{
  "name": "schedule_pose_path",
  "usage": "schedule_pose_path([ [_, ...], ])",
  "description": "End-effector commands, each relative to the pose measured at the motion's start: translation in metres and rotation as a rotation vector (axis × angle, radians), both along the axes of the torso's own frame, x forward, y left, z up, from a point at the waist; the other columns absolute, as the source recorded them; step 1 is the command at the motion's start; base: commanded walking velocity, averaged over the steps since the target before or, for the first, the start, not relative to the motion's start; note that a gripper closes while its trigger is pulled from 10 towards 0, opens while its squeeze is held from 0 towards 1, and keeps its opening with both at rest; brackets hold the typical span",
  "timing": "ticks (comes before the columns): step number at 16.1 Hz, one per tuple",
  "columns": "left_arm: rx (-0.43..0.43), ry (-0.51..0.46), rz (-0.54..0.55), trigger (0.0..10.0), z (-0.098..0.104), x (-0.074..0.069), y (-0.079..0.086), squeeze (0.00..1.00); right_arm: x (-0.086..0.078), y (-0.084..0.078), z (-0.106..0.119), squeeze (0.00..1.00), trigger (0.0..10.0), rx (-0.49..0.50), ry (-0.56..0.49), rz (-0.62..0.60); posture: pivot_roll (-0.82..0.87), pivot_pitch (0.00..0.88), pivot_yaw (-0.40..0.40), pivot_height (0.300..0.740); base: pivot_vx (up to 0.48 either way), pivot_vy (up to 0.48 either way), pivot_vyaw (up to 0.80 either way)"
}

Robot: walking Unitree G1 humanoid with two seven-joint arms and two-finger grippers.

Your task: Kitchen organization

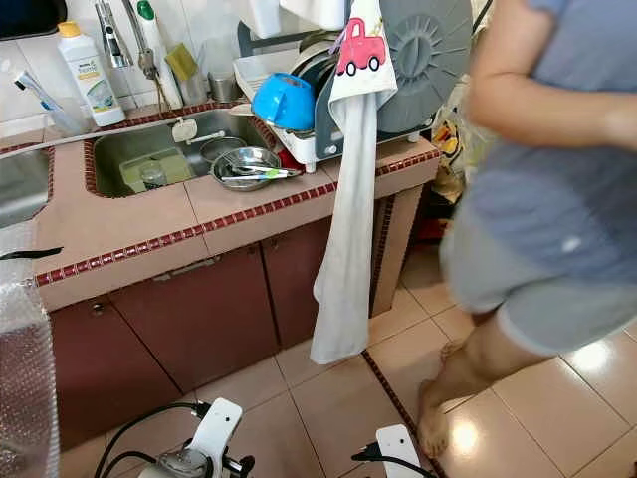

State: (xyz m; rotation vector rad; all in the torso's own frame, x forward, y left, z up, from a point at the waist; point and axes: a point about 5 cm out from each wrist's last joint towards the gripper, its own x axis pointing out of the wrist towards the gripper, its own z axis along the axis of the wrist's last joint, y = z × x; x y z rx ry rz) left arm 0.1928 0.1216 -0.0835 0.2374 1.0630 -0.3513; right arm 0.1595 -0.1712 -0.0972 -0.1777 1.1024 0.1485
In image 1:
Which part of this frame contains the chrome kitchen faucet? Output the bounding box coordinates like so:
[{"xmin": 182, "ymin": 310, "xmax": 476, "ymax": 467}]
[{"xmin": 95, "ymin": 0, "xmax": 170, "ymax": 111}]

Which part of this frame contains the black tape strip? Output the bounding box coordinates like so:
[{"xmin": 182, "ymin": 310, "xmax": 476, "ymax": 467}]
[{"xmin": 0, "ymin": 246, "xmax": 66, "ymax": 262}]

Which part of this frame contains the thin grey tube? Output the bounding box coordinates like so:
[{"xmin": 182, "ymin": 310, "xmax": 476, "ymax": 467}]
[{"xmin": 0, "ymin": 105, "xmax": 240, "ymax": 160}]

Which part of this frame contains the clear bubble wrap sheet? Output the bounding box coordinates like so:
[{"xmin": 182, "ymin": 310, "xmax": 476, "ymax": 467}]
[{"xmin": 0, "ymin": 221, "xmax": 61, "ymax": 478}]

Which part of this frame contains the green plastic tray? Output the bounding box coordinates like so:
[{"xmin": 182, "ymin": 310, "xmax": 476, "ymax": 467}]
[{"xmin": 117, "ymin": 149, "xmax": 192, "ymax": 195}]

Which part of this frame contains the maroon cabinet door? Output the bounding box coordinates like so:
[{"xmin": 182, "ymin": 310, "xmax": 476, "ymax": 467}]
[
  {"xmin": 109, "ymin": 246, "xmax": 280, "ymax": 391},
  {"xmin": 50, "ymin": 297, "xmax": 168, "ymax": 444},
  {"xmin": 262, "ymin": 217, "xmax": 334, "ymax": 345}
]

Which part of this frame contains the clear drinking glass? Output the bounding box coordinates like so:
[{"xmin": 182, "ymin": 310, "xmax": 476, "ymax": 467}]
[{"xmin": 141, "ymin": 161, "xmax": 168, "ymax": 190}]

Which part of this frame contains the white detergent bottle yellow cap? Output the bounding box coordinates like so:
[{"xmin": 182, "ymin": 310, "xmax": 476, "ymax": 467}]
[{"xmin": 57, "ymin": 20, "xmax": 125, "ymax": 127}]

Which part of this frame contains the white plastic spoon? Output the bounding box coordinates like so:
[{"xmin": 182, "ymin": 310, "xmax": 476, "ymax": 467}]
[{"xmin": 171, "ymin": 118, "xmax": 226, "ymax": 145}]

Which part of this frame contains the black glossy panel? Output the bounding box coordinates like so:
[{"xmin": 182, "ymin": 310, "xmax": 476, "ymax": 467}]
[{"xmin": 0, "ymin": 0, "xmax": 69, "ymax": 41}]

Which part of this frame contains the small steel bowl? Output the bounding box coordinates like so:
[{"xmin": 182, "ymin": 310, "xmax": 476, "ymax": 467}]
[{"xmin": 199, "ymin": 136, "xmax": 248, "ymax": 165}]

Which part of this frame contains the wide steel bowl with utensils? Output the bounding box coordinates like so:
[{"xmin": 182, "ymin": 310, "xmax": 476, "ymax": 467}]
[{"xmin": 211, "ymin": 146, "xmax": 285, "ymax": 192}]

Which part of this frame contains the white bottle green cap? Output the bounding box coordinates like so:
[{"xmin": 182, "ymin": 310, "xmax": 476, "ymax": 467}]
[{"xmin": 135, "ymin": 0, "xmax": 182, "ymax": 109}]

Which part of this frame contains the yellow green sponge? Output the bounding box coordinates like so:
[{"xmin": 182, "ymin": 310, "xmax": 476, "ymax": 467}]
[{"xmin": 165, "ymin": 42, "xmax": 198, "ymax": 83}]

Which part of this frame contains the small steel cup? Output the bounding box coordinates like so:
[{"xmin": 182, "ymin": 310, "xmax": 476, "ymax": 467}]
[{"xmin": 207, "ymin": 70, "xmax": 240, "ymax": 103}]

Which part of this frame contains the white dish rack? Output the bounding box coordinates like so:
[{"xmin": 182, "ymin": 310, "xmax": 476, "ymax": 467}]
[{"xmin": 232, "ymin": 20, "xmax": 444, "ymax": 172}]

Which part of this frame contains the blue plastic bowl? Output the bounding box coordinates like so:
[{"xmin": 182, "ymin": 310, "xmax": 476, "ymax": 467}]
[{"xmin": 251, "ymin": 72, "xmax": 319, "ymax": 132}]

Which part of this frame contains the white towel red car print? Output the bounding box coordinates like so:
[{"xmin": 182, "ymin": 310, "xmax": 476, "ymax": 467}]
[{"xmin": 309, "ymin": 0, "xmax": 399, "ymax": 365}]

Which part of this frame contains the dark plates stack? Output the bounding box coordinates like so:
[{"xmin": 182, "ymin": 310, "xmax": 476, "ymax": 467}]
[{"xmin": 294, "ymin": 30, "xmax": 359, "ymax": 101}]

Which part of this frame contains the colourful snack bag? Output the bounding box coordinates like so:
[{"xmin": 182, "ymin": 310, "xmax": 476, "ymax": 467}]
[{"xmin": 433, "ymin": 118, "xmax": 467, "ymax": 175}]

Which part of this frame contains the grey ribbed round cover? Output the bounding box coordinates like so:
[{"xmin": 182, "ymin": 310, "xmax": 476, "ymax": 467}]
[{"xmin": 378, "ymin": 0, "xmax": 474, "ymax": 138}]

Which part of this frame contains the person in grey clothes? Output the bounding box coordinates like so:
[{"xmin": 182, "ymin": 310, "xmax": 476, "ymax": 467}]
[{"xmin": 416, "ymin": 0, "xmax": 637, "ymax": 459}]

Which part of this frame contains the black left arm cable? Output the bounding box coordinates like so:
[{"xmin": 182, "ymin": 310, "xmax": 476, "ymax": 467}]
[{"xmin": 93, "ymin": 401, "xmax": 212, "ymax": 478}]

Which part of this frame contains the green handled utensil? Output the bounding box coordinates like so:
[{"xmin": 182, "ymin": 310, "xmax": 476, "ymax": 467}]
[{"xmin": 224, "ymin": 164, "xmax": 305, "ymax": 181}]

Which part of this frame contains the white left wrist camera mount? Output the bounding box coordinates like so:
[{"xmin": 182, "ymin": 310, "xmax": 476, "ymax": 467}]
[{"xmin": 184, "ymin": 398, "xmax": 245, "ymax": 469}]

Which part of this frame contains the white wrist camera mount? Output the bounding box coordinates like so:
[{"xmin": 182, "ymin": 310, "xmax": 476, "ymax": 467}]
[
  {"xmin": 184, "ymin": 398, "xmax": 245, "ymax": 469},
  {"xmin": 375, "ymin": 424, "xmax": 427, "ymax": 478}
]

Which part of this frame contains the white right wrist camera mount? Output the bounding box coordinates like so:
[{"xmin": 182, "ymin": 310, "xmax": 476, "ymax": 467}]
[{"xmin": 375, "ymin": 424, "xmax": 427, "ymax": 478}]

